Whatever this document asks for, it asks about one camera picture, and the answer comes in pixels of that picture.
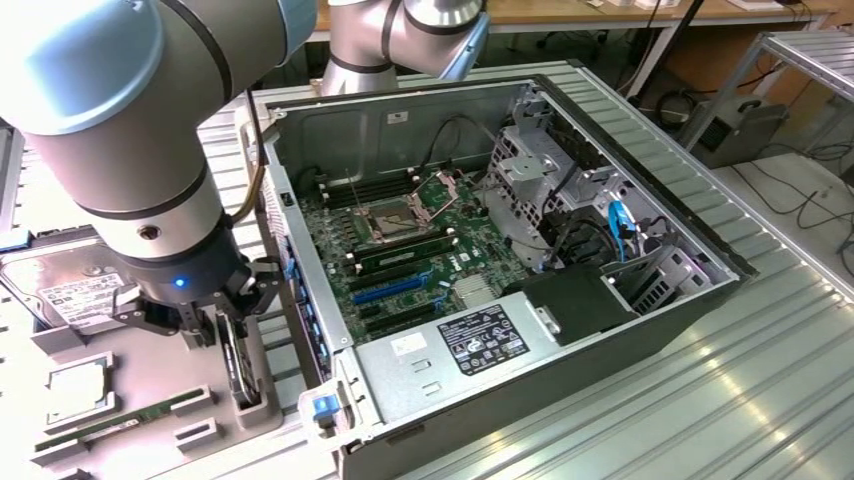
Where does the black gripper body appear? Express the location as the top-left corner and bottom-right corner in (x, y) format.
(123, 239), (253, 314)

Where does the black graphics card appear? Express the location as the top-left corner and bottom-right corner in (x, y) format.
(213, 304), (269, 407)

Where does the grey parts rack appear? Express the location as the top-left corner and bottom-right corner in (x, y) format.
(0, 299), (290, 480)

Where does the silver hard disk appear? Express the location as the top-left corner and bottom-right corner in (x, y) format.
(0, 239), (145, 335)

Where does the silver CPU chip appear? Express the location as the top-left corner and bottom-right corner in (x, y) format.
(44, 362), (116, 417)

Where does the blue expansion slot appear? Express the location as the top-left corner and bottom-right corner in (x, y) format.
(351, 277), (430, 307)

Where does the green RAM stick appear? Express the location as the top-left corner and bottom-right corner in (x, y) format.
(352, 238), (456, 275)
(32, 388), (205, 444)

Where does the black expansion slot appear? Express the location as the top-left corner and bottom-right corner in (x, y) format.
(359, 299), (443, 329)

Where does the CPU socket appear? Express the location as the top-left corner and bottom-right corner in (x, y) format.
(362, 197), (420, 239)

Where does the thin metal locking lever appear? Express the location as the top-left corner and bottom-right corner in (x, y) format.
(344, 168), (370, 217)

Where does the green motherboard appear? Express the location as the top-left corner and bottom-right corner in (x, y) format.
(292, 167), (530, 347)

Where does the black RAM slot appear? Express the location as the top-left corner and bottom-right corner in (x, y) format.
(324, 178), (416, 209)
(318, 168), (410, 197)

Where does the metal socket cover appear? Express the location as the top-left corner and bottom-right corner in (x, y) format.
(403, 168), (463, 222)

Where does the silver chipset heatsink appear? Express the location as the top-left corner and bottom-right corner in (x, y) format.
(452, 274), (503, 306)

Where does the grey power supply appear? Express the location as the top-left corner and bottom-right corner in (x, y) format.
(355, 292), (570, 427)

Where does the black open PC case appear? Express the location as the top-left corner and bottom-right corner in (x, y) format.
(256, 74), (761, 480)

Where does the metal disk bay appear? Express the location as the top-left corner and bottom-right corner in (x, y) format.
(484, 124), (583, 254)

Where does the black plastic fan shroud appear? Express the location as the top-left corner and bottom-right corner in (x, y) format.
(523, 267), (647, 347)

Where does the wooden desk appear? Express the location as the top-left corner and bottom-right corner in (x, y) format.
(312, 0), (837, 37)

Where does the black equipment box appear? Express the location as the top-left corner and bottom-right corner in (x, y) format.
(691, 93), (790, 170)

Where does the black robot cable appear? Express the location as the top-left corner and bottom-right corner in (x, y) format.
(228, 87), (273, 222)

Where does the black wire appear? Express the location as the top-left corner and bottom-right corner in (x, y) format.
(424, 114), (500, 175)

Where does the blue wire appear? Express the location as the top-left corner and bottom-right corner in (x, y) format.
(606, 199), (636, 265)

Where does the coiled black cable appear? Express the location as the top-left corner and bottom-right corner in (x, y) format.
(655, 88), (700, 125)

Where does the metal frame table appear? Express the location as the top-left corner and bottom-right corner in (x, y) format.
(745, 31), (854, 132)

